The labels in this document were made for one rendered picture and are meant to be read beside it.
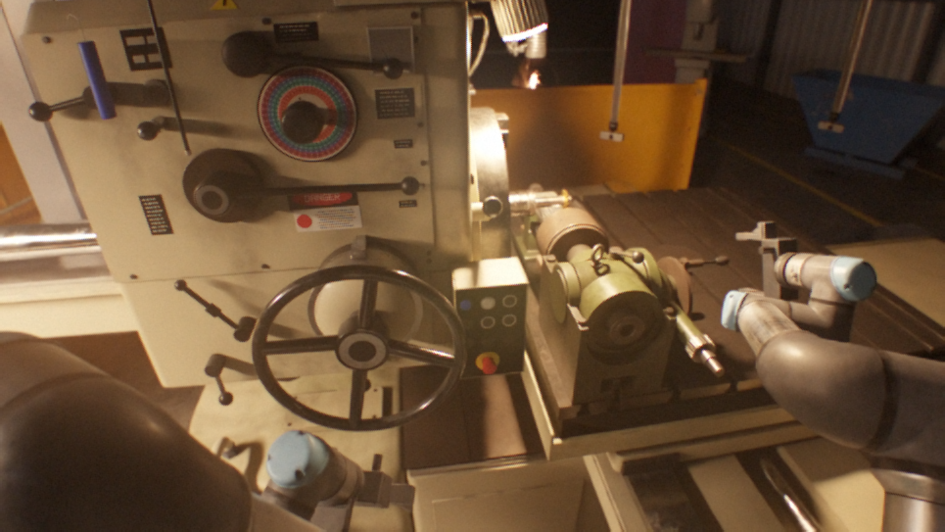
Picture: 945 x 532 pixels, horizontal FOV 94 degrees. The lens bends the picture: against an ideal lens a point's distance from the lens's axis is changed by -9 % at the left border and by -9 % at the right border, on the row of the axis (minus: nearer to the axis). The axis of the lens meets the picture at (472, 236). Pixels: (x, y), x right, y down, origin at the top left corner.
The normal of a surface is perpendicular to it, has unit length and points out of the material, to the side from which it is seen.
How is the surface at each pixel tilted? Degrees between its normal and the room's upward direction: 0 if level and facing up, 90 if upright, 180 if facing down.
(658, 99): 90
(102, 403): 32
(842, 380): 46
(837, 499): 0
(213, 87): 90
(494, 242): 84
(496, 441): 0
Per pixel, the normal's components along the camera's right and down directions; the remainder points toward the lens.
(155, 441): 0.76, -0.62
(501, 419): -0.02, -0.88
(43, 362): 0.16, -0.98
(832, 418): -0.79, 0.29
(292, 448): -0.18, -0.62
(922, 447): -0.76, -0.41
